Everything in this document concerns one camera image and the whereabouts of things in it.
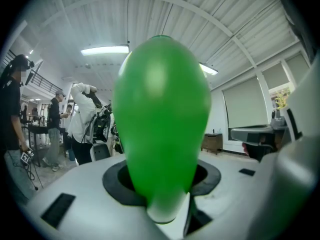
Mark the green plastic bottle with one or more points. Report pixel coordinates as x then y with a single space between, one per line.
162 121

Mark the black stair railing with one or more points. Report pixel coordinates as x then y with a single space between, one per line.
42 80

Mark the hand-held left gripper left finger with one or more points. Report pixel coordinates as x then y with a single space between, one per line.
95 209

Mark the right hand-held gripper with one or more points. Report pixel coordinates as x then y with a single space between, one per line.
300 104

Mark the white rounded machine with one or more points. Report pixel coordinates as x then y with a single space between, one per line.
100 151

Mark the ceiling tube light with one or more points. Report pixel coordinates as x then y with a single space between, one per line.
105 50
208 69

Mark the grey desktop appliance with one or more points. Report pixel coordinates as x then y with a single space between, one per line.
278 120

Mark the black table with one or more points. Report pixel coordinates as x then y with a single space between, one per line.
37 131

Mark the small grey roller blind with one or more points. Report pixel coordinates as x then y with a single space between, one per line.
297 65
276 75

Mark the small wooden cabinet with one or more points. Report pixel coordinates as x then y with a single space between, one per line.
212 142

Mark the large grey roller blind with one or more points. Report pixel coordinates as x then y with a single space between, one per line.
246 104

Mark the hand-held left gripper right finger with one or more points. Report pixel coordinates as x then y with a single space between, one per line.
250 196

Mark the green potted plant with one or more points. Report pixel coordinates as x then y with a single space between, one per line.
282 99

